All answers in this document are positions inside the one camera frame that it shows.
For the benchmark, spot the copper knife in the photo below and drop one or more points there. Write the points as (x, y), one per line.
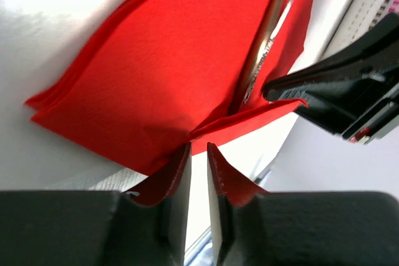
(265, 38)

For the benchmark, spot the white tray of rolled napkins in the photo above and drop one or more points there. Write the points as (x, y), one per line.
(361, 16)

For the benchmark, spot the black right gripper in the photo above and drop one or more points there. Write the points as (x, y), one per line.
(353, 93)

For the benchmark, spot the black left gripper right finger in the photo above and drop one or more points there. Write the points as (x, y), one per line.
(315, 228)

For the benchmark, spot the red paper napkin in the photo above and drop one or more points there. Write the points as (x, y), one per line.
(160, 73)

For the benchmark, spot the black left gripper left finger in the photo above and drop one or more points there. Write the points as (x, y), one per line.
(143, 226)

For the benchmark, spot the silver ornate spoon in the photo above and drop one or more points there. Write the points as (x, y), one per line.
(274, 38)

